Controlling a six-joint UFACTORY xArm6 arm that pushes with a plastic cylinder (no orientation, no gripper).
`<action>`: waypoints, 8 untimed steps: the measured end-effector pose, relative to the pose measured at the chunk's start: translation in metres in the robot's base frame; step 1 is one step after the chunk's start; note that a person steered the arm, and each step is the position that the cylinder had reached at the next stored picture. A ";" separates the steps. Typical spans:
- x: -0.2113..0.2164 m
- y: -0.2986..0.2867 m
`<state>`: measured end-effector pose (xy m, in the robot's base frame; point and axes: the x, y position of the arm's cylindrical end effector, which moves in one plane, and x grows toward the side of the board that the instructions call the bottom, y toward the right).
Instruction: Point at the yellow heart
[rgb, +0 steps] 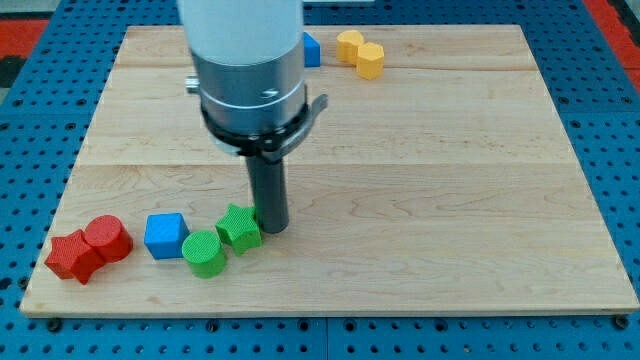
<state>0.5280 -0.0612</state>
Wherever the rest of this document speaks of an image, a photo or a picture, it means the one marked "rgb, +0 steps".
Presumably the yellow heart block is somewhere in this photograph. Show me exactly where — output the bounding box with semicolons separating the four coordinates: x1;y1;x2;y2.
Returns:
336;30;364;65

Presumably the dark grey cylindrical pointer rod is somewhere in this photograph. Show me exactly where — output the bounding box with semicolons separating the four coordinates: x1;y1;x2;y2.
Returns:
245;156;289;234

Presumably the blue block behind arm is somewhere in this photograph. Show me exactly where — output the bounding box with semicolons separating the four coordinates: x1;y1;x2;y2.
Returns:
304;32;321;68

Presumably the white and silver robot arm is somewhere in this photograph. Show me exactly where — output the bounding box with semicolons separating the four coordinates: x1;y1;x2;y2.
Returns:
177;0;328;234

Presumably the yellow hexagon block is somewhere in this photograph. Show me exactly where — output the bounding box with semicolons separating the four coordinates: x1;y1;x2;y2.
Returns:
356;42;385;80

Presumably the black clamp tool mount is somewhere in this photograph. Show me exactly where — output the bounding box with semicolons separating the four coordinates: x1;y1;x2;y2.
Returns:
201;94;329;163

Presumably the red cylinder block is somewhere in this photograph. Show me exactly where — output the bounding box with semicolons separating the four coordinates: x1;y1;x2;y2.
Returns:
85;215;133;263

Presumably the wooden board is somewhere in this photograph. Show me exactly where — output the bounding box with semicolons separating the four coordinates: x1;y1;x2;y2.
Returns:
21;25;639;318

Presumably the green star block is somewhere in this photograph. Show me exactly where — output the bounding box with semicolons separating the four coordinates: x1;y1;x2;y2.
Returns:
215;204;263;256

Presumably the green cylinder block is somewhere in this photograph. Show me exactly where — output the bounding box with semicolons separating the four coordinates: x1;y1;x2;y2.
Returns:
181;230;227;279

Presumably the red star block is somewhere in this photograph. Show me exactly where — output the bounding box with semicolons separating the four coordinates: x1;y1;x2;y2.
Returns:
45;229;106;285

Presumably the blue cube block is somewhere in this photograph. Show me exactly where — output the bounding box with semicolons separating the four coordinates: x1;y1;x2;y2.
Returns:
144;213;190;260

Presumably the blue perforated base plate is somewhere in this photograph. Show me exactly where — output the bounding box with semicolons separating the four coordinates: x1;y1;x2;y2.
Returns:
1;0;639;359

